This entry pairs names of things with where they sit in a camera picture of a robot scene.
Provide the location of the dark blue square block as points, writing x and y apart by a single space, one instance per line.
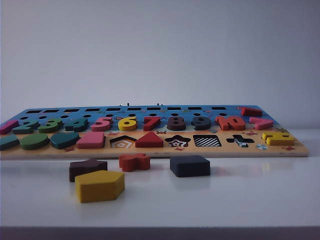
190 167

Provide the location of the red number seven piece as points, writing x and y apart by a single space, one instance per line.
150 125

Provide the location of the brown number eight piece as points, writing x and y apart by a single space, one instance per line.
172 125

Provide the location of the red triangle block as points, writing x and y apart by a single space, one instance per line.
150 142

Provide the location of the yellow number six piece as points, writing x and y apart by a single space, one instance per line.
127 128

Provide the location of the dark grey number nine piece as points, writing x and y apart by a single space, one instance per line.
204 126

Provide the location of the orange cross block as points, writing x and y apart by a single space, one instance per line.
132 162

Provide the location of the pink number five piece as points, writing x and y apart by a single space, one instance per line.
101 127

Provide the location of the orange number ten piece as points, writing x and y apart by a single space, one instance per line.
222 123

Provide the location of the wooden number shape puzzle board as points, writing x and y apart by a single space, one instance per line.
225 150

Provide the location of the pink trapezoid block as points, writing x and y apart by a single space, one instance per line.
90 142

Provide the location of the dark teal number four piece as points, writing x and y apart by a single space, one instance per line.
78 125

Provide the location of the brown star block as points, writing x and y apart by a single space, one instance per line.
82 166

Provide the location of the yellow pentagon block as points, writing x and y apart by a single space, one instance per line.
100 187

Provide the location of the red maths sign piece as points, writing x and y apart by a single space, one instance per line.
251 111

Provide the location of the teal heart block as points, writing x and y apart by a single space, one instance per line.
63 141

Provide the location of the pink maths sign piece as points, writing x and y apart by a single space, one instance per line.
261 123

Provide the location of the green number three piece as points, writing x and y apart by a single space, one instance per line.
50 127

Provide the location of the yellow maths sign piece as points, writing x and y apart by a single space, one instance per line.
277 141

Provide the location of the green oval block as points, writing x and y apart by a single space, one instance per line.
33 142

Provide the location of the teal number two piece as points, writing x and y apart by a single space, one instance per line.
25 128

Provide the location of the pink number one piece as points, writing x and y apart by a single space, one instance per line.
8 127

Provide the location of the teal parallelogram block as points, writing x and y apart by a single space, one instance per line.
8 143

